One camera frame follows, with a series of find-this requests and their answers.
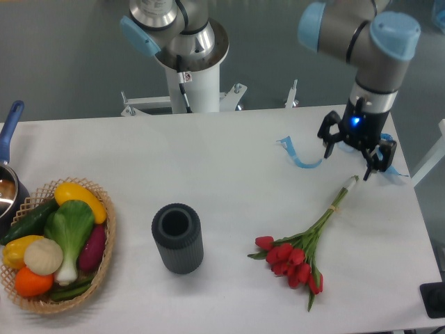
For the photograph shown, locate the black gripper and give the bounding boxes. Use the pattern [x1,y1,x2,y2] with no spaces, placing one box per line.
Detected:
[317,93,397,181]

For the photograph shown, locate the red tulip bouquet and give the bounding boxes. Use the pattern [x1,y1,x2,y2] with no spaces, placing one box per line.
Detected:
[248,175,359,311]

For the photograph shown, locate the dark grey ribbed vase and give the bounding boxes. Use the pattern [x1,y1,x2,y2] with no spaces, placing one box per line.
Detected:
[152,203,204,275]

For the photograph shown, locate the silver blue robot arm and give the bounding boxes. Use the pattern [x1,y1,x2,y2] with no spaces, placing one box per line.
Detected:
[120,1,421,173]

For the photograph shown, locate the tangled blue tape strip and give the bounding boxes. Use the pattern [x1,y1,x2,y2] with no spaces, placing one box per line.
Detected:
[380,133,408,177]

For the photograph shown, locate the curved blue tape strip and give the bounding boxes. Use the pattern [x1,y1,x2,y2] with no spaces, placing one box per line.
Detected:
[277,136,323,169]

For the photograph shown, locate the black device at table edge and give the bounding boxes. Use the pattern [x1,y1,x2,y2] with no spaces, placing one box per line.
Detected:
[419,282,444,319]

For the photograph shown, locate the purple sweet potato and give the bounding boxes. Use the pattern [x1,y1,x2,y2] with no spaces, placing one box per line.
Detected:
[78,225,106,272]

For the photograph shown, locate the yellow squash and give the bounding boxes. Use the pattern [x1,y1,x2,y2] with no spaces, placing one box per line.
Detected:
[54,182,107,224]

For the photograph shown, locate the green bok choy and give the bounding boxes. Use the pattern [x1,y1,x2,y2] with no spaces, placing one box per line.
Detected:
[44,200,95,287]

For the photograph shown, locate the woven wicker basket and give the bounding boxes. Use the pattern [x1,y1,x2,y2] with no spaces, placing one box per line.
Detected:
[1,177,116,315]

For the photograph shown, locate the dark green cucumber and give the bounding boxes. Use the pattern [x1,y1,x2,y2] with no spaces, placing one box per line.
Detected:
[1,198,59,246]

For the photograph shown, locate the cream white garlic bulb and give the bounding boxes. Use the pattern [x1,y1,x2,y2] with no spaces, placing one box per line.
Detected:
[24,238,63,276]

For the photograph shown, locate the green bean pods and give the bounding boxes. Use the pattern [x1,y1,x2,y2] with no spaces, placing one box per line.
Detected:
[49,275,94,302]

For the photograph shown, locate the orange fruit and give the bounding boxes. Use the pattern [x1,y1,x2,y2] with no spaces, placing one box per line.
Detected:
[15,267,54,297]

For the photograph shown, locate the yellow bell pepper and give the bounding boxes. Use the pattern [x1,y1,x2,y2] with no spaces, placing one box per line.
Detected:
[3,235,44,270]

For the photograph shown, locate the white frame post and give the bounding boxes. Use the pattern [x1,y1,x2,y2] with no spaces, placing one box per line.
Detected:
[411,119,444,186]

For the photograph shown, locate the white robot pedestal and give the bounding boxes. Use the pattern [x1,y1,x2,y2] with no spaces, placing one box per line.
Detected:
[121,45,248,117]

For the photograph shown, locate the blue handled saucepan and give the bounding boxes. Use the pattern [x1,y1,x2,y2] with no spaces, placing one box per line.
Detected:
[1,100,29,237]

